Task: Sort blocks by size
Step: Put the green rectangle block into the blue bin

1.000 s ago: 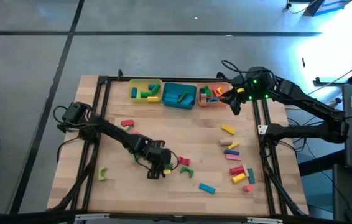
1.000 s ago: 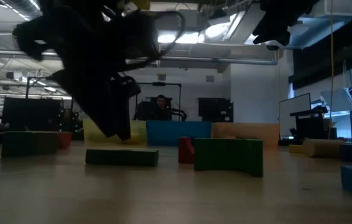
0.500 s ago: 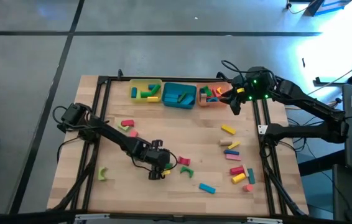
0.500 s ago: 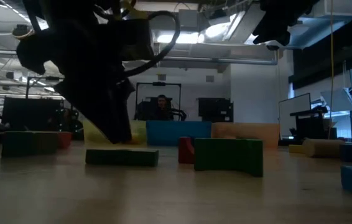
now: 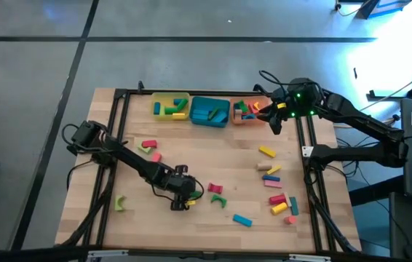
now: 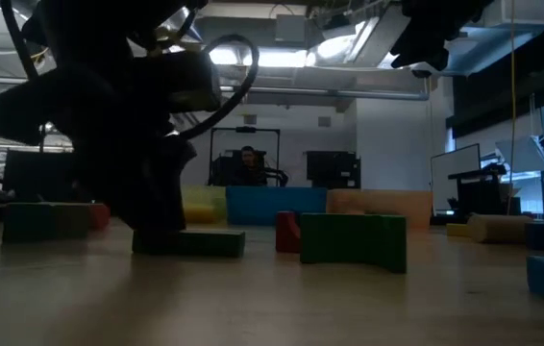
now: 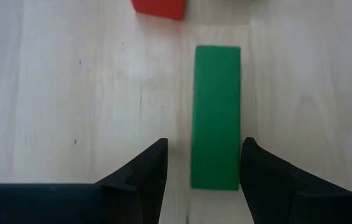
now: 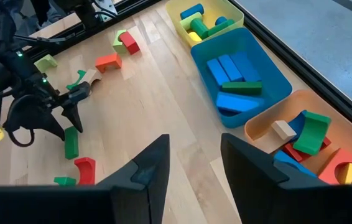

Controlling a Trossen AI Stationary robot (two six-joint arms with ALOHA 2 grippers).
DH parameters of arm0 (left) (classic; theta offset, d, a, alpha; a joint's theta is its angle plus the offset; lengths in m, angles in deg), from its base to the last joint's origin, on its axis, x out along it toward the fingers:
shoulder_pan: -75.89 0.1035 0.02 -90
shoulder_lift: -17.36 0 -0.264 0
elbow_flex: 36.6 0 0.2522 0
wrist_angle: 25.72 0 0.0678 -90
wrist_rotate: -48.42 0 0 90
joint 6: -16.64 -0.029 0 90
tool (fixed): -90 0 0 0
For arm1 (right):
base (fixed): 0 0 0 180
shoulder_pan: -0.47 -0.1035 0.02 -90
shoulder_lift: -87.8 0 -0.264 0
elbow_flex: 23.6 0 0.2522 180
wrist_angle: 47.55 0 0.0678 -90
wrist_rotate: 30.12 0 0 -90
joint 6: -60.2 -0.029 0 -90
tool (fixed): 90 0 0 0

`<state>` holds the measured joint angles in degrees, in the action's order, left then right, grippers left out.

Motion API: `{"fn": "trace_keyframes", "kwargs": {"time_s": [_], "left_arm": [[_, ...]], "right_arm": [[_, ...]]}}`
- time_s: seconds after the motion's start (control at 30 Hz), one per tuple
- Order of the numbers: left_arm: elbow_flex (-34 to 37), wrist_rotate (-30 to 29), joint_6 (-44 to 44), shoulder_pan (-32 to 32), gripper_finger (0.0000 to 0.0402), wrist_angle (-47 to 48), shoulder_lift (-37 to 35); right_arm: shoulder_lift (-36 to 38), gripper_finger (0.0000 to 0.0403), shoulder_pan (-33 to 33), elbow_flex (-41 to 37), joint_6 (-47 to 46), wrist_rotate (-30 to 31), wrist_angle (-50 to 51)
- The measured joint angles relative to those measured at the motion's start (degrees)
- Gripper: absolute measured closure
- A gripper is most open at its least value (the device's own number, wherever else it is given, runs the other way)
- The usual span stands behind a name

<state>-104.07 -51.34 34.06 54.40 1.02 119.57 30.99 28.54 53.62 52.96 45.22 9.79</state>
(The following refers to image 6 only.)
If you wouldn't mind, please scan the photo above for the green wooden arch block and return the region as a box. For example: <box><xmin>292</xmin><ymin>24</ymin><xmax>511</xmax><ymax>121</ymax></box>
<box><xmin>299</xmin><ymin>212</ymin><xmax>408</xmax><ymax>275</ymax></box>

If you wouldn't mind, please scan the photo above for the black standing desk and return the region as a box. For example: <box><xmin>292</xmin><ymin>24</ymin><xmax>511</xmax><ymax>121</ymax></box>
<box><xmin>446</xmin><ymin>161</ymin><xmax>524</xmax><ymax>216</ymax></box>

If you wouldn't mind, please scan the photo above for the black metal rig frame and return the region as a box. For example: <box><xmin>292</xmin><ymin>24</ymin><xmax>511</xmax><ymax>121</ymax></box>
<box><xmin>208</xmin><ymin>126</ymin><xmax>282</xmax><ymax>187</ymax></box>

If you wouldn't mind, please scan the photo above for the natural wood cylinder block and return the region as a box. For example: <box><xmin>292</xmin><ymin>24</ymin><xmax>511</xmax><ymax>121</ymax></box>
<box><xmin>466</xmin><ymin>213</ymin><xmax>534</xmax><ymax>245</ymax></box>

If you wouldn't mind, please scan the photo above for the yellow translucent plastic bin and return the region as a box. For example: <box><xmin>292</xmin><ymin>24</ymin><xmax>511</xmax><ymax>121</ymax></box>
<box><xmin>180</xmin><ymin>185</ymin><xmax>229</xmax><ymax>227</ymax></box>

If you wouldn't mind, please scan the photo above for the black monitor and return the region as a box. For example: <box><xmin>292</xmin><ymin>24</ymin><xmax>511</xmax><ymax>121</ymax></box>
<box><xmin>2</xmin><ymin>150</ymin><xmax>77</xmax><ymax>203</ymax></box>
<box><xmin>305</xmin><ymin>149</ymin><xmax>362</xmax><ymax>190</ymax></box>

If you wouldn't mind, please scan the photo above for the red wooden arch block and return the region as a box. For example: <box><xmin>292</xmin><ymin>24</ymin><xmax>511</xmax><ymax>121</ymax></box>
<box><xmin>275</xmin><ymin>210</ymin><xmax>303</xmax><ymax>255</ymax></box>

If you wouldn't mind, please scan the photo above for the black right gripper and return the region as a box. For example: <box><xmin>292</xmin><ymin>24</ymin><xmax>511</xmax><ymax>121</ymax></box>
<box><xmin>389</xmin><ymin>0</ymin><xmax>497</xmax><ymax>73</ymax></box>

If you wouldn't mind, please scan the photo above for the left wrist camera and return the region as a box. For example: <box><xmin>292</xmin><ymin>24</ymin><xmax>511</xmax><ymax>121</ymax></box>
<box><xmin>132</xmin><ymin>50</ymin><xmax>223</xmax><ymax>115</ymax></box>

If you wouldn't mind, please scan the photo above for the whiteboard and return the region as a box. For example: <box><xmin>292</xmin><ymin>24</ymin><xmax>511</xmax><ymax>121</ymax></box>
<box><xmin>429</xmin><ymin>142</ymin><xmax>482</xmax><ymax>214</ymax></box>

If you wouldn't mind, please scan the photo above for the silver ceiling pipe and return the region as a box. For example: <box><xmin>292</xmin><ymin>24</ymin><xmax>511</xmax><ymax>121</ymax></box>
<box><xmin>218</xmin><ymin>84</ymin><xmax>431</xmax><ymax>102</ymax></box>

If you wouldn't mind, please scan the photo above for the person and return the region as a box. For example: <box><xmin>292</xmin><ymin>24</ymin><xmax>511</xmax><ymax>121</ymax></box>
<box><xmin>232</xmin><ymin>145</ymin><xmax>269</xmax><ymax>187</ymax></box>

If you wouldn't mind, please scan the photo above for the grey ceiling box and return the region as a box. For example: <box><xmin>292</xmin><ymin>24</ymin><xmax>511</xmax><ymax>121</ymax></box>
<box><xmin>274</xmin><ymin>12</ymin><xmax>309</xmax><ymax>44</ymax></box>

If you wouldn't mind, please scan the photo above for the coral wooden arch block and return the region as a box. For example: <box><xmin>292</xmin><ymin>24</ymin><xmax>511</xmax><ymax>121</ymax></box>
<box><xmin>87</xmin><ymin>203</ymin><xmax>111</xmax><ymax>232</ymax></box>

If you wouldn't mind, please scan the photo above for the orange translucent plastic bin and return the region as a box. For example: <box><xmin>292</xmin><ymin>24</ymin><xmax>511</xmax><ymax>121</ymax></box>
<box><xmin>325</xmin><ymin>188</ymin><xmax>433</xmax><ymax>232</ymax></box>

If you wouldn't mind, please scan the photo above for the yellow wooden cylinder block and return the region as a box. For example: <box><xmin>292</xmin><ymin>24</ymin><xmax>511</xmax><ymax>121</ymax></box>
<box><xmin>183</xmin><ymin>202</ymin><xmax>219</xmax><ymax>225</ymax></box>

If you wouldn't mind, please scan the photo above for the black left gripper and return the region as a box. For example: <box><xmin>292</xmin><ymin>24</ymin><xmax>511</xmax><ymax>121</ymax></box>
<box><xmin>0</xmin><ymin>61</ymin><xmax>198</xmax><ymax>232</ymax></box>

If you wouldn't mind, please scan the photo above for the ceiling light panel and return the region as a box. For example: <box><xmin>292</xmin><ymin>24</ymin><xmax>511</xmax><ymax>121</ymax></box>
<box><xmin>241</xmin><ymin>47</ymin><xmax>309</xmax><ymax>68</ymax></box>
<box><xmin>208</xmin><ymin>45</ymin><xmax>240</xmax><ymax>66</ymax></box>

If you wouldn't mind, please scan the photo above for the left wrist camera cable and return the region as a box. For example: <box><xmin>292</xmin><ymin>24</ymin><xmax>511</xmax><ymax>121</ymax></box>
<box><xmin>175</xmin><ymin>33</ymin><xmax>260</xmax><ymax>141</ymax></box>

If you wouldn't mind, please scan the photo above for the green wooden plank block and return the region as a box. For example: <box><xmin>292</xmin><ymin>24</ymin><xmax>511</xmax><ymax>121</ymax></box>
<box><xmin>131</xmin><ymin>228</ymin><xmax>247</xmax><ymax>259</ymax></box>

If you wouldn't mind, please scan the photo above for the teal plastic bin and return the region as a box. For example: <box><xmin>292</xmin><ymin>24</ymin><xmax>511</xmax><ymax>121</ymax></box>
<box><xmin>226</xmin><ymin>185</ymin><xmax>329</xmax><ymax>227</ymax></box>

